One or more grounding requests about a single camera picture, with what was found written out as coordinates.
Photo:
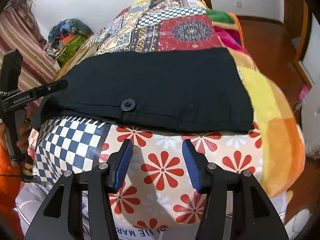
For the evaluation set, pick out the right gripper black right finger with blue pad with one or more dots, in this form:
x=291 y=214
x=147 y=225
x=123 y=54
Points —
x=196 y=164

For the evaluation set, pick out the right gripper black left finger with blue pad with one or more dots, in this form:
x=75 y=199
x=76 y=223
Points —
x=119 y=164

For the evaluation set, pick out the black pants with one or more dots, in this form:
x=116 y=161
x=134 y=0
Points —
x=176 y=91

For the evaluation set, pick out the orange sleeve left forearm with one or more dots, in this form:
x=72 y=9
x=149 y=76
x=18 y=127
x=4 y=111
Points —
x=10 y=187

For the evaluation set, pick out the person's left hand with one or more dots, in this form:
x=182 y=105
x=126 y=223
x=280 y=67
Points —
x=24 y=131

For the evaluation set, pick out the patchwork patterned bedspread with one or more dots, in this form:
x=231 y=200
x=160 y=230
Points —
x=157 y=193

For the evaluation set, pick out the striped pink curtain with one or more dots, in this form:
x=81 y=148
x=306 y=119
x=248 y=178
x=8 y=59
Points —
x=19 y=30

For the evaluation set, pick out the orange box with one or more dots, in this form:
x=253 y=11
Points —
x=65 y=39

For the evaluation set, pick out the colourful fleece blanket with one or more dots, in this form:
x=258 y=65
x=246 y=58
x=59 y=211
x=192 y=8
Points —
x=281 y=138

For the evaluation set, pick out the green patterned storage box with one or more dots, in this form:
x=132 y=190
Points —
x=69 y=50

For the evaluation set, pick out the folded khaki pants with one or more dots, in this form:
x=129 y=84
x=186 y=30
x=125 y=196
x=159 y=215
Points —
x=92 y=49

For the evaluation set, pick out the pile of blue clothes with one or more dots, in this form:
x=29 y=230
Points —
x=71 y=25

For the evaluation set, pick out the brown wooden door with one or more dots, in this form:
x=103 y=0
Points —
x=301 y=20

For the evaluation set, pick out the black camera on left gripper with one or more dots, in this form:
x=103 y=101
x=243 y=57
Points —
x=10 y=72

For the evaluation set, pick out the white wall socket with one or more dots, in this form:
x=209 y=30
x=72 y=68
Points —
x=239 y=4

